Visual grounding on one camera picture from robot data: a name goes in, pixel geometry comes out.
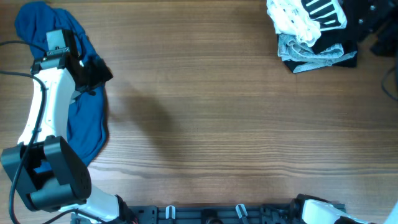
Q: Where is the blue t-shirt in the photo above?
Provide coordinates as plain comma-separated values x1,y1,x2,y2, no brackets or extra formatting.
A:
14,2,106,166

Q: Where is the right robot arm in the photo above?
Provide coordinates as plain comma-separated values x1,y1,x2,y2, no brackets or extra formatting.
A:
287,0,397,224

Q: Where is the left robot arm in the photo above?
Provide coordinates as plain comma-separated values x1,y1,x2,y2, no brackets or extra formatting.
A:
1,29,139,223

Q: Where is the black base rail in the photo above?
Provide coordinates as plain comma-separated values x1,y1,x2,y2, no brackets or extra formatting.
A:
70,203,348,224

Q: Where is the grey patterned folded garment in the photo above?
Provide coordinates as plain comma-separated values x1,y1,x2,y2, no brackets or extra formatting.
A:
277,34,358,73

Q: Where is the black folded garment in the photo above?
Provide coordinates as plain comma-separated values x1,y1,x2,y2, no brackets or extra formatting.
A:
277,28,358,73

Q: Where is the white t-shirt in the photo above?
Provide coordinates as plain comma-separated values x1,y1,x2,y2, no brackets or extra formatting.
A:
266,0,347,47

